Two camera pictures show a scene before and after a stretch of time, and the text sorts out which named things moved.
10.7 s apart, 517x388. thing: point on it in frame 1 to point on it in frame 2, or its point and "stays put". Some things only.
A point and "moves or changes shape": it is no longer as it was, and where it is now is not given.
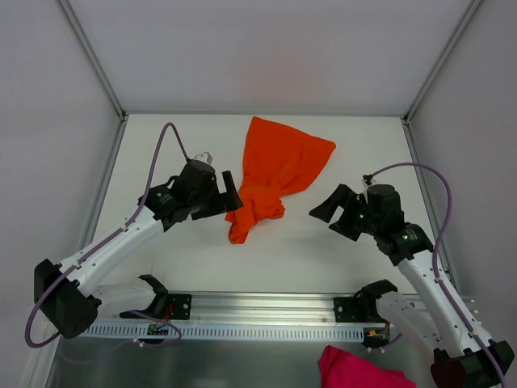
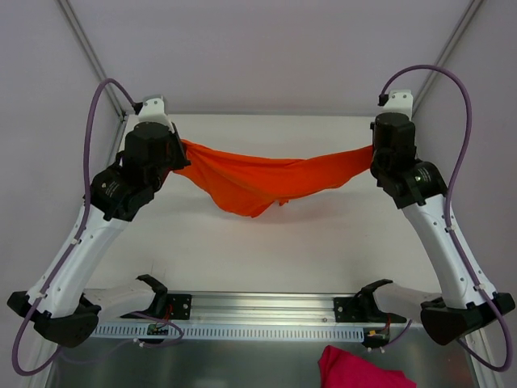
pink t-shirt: (341, 369) stays put
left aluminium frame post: (93, 59) stays put
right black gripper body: (350, 216) to (376, 160)
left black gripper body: (216, 203) to (178, 151)
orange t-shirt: (276, 159) moves or changes shape
